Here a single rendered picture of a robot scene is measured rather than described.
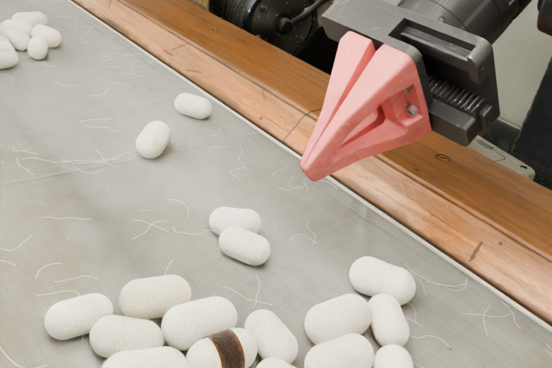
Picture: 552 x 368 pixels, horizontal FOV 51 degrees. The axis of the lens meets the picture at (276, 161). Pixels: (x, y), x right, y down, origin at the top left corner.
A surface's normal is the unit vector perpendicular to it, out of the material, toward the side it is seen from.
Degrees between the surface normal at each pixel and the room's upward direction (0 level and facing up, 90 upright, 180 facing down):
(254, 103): 45
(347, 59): 61
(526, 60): 90
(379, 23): 40
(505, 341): 0
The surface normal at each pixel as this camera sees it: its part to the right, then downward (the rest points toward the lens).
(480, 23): 0.40, 0.16
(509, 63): -0.76, 0.20
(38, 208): 0.15, -0.87
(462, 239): -0.43, -0.46
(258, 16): 0.48, 0.48
